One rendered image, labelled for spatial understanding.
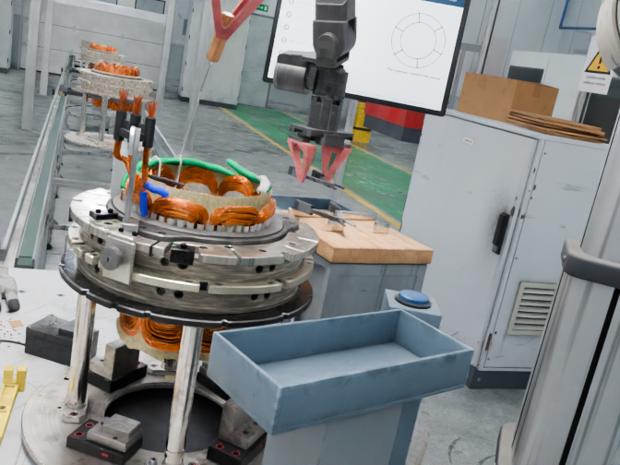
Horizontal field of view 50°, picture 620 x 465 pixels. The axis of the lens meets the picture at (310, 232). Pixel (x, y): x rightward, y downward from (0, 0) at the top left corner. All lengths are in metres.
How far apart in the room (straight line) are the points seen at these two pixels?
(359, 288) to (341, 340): 0.31
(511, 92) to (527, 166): 0.60
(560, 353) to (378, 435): 0.22
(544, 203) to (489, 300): 0.49
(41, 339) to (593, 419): 0.82
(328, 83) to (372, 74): 0.73
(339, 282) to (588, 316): 0.39
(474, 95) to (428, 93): 1.79
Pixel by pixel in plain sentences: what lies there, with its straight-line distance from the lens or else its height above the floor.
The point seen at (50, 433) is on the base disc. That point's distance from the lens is 0.95.
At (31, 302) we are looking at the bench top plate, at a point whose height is 0.78.
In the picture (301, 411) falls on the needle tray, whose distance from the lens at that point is 0.57.
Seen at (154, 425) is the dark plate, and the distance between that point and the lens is 1.01.
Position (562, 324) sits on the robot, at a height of 1.10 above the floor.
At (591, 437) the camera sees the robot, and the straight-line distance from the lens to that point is 0.81.
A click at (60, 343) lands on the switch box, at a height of 0.82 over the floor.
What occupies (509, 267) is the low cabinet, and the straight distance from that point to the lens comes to 3.07.
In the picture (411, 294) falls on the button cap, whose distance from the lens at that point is 0.90.
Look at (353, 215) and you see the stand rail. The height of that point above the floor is 1.07.
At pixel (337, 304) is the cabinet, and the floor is 0.97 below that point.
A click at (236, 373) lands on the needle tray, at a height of 1.05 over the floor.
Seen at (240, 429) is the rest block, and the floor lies 0.84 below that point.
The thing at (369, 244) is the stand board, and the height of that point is 1.06.
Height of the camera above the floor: 1.32
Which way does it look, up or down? 14 degrees down
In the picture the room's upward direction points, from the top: 11 degrees clockwise
